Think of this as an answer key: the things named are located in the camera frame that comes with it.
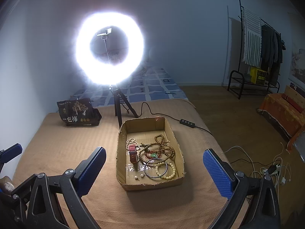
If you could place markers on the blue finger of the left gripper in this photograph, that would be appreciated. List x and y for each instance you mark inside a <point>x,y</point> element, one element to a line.
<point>10,153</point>

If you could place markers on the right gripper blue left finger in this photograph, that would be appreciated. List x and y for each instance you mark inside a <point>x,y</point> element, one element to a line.
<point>88,170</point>

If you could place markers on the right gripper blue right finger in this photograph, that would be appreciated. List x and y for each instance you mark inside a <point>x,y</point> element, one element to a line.
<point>221,173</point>

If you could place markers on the dark blue bangle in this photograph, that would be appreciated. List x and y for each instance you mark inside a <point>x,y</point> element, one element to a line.
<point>157,162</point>

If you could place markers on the left gloved hand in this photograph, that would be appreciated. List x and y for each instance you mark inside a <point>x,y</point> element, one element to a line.
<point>6,185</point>

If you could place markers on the black plum snack bag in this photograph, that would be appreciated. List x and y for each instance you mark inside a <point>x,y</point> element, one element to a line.
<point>79,112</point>

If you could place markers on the brown cardboard box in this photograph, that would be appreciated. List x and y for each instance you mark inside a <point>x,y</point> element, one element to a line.
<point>154,138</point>

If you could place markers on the black inline light controller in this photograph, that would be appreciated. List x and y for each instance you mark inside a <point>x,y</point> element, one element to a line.
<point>187,123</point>

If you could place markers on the black tripod stand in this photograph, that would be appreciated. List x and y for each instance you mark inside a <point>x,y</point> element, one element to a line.
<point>121,100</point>

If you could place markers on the orange cloth covered bench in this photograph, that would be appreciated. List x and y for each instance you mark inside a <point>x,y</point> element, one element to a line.
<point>287,109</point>

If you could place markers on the black clothes rack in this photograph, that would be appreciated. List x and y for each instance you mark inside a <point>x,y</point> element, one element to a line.
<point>239,78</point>

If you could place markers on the blue patterned bed sheet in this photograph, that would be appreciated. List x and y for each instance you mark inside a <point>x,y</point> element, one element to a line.
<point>148,84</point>

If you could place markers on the yellow box on rack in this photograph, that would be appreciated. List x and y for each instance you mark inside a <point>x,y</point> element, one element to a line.
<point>258,76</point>

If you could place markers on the phone holder clamp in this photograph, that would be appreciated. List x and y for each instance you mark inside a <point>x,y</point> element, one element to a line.
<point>105,35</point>

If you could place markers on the dark hanging clothes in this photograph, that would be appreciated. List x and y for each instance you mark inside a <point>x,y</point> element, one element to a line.
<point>271,53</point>

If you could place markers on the striped hanging towel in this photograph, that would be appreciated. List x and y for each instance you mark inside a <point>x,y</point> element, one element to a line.
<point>252,38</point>

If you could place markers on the white ring light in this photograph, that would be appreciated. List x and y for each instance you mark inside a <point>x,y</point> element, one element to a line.
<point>97,71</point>

